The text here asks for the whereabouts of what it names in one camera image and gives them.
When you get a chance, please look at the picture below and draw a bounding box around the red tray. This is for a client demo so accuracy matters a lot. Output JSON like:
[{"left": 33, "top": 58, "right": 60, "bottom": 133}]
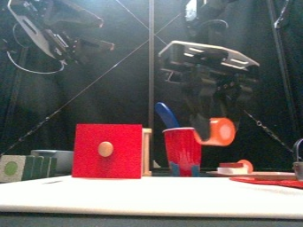
[{"left": 228, "top": 176, "right": 303, "bottom": 190}]

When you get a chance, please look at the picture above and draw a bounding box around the grey metal pot with handle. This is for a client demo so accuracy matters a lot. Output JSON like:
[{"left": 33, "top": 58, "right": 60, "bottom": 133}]
[{"left": 291, "top": 138, "right": 303, "bottom": 182}]

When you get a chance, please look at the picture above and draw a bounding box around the red cup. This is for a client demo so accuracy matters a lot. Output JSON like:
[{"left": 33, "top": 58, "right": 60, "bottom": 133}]
[{"left": 161, "top": 127, "right": 203, "bottom": 177}]

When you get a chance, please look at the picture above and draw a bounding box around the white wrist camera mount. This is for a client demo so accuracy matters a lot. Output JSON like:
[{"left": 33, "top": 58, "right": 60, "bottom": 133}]
[{"left": 157, "top": 40, "right": 260, "bottom": 71}]

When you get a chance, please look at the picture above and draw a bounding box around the orange cup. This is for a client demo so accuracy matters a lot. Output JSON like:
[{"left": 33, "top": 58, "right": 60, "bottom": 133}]
[{"left": 193, "top": 117, "right": 236, "bottom": 147}]

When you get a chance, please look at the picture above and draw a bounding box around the vertical metal frame pole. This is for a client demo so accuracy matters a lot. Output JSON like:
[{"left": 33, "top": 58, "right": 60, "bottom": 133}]
[{"left": 147, "top": 0, "right": 156, "bottom": 129}]

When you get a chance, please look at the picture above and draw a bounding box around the white cutting board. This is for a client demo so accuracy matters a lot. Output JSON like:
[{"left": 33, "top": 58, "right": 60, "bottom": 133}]
[{"left": 0, "top": 175, "right": 303, "bottom": 220}]

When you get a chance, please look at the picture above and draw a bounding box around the white cable loop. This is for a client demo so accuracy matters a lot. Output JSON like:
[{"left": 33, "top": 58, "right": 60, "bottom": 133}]
[{"left": 5, "top": 23, "right": 66, "bottom": 75}]

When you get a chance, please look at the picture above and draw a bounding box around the orange toy carrot slice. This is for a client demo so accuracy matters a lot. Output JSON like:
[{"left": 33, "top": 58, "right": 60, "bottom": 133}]
[{"left": 236, "top": 159, "right": 255, "bottom": 175}]

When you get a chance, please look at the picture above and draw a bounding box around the green and white container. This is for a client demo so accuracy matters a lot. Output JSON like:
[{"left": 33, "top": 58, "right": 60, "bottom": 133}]
[{"left": 0, "top": 154, "right": 57, "bottom": 184}]

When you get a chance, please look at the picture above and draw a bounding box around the wooden plate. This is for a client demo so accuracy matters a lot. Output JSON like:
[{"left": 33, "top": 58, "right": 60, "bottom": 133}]
[{"left": 207, "top": 170, "right": 297, "bottom": 181}]

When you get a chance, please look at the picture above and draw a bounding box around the red and white toy block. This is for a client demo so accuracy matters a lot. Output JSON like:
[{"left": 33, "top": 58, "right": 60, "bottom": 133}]
[{"left": 216, "top": 161, "right": 249, "bottom": 176}]

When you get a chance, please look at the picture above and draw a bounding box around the red wooden box with knob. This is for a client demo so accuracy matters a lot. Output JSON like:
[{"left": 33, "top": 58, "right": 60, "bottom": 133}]
[{"left": 70, "top": 123, "right": 152, "bottom": 180}]

